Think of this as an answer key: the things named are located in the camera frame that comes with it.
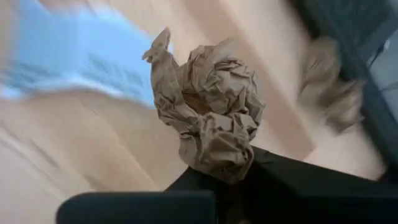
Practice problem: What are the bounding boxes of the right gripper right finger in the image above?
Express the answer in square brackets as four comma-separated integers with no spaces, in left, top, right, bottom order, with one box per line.
[216,145,398,224]

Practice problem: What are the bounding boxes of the pink plastic trash bag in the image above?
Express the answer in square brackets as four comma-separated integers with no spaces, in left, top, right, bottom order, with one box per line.
[0,0,175,109]

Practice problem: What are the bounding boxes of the brown paper ball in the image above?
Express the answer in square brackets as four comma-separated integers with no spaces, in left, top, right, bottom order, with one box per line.
[297,36,365,133]
[142,27,266,185]

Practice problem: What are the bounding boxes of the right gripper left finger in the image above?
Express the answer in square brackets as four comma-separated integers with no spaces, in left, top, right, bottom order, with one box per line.
[55,166,218,224]

